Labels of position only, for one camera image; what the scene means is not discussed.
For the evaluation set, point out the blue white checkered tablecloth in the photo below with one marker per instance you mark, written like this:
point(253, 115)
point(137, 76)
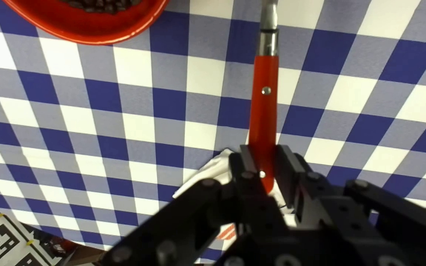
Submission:
point(94, 140)

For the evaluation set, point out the white red striped cloth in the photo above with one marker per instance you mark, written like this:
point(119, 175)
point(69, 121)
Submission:
point(217, 169)

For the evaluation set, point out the fiducial marker board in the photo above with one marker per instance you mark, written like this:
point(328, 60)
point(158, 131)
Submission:
point(16, 249)

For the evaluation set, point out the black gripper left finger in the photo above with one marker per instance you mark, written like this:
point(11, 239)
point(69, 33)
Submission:
point(254, 206)

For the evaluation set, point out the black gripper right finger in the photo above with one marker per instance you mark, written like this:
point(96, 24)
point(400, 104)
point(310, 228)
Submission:
point(301, 189)

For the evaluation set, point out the red bowl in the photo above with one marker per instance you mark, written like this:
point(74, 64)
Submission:
point(91, 29)

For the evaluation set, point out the coffee beans in bowl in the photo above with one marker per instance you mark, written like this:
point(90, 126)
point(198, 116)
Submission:
point(102, 7)

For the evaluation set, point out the red handled metal spoon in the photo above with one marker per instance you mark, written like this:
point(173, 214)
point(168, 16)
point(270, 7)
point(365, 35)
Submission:
point(261, 128)

